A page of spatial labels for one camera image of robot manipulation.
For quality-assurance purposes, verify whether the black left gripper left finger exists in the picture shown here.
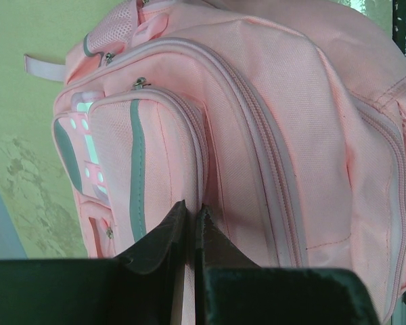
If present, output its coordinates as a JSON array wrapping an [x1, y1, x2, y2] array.
[[0, 202, 188, 324]]

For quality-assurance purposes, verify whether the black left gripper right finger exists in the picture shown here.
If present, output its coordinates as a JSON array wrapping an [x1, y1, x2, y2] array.
[[195, 206, 380, 324]]

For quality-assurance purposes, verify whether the pink student backpack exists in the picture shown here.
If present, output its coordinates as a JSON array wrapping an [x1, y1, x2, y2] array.
[[24, 1, 406, 322]]

